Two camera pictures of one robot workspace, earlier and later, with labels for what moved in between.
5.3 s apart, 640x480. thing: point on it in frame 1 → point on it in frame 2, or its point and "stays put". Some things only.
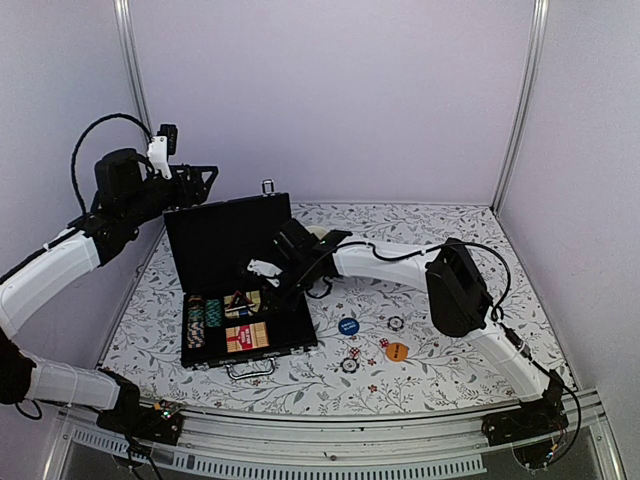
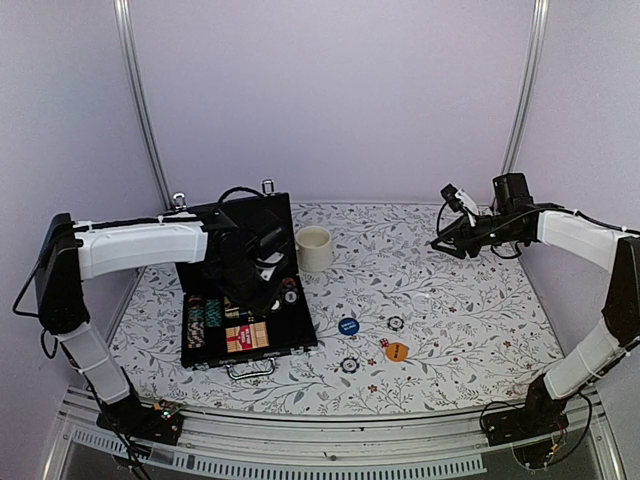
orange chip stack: x=196 y=322 stays put
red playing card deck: x=246 y=337 stays put
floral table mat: x=377 y=350 stays put
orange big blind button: x=397 y=351 stays put
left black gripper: x=199 y=192 → x=256 y=305
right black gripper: x=280 y=302 → x=463 y=236
